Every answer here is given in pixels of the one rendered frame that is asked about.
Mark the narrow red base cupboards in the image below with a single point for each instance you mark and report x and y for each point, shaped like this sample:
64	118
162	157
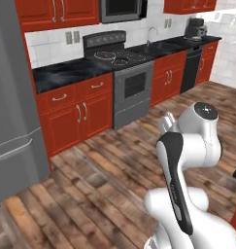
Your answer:
207	63

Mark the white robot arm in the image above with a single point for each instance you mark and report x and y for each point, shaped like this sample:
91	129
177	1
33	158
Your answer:
200	146

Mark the grey wall socket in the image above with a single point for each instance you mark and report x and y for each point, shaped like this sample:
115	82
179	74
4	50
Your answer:
166	23
69	38
170	23
76	36

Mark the black coffee machine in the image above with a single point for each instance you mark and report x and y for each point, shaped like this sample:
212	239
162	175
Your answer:
195	28

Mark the red sink base cupboards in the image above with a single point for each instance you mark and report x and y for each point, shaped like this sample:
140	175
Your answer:
168	78

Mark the grey stove with black hob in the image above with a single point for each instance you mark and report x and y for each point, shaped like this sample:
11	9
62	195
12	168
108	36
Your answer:
132	84

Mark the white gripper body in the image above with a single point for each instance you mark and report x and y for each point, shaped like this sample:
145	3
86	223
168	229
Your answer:
167	123

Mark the wide red base cupboards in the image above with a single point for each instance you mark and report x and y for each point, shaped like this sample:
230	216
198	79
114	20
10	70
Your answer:
74	113

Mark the black dishwasher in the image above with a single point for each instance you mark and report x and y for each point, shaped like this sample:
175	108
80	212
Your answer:
190	69

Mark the silver sink tap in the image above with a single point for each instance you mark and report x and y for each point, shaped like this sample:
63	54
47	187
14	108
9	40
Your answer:
151	32

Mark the grey microwave oven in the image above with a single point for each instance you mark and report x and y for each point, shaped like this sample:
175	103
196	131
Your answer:
121	9

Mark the black sink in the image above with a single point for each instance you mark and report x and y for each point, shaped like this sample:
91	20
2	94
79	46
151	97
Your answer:
160	46

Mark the grey fridge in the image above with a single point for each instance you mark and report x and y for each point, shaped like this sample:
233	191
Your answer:
12	97

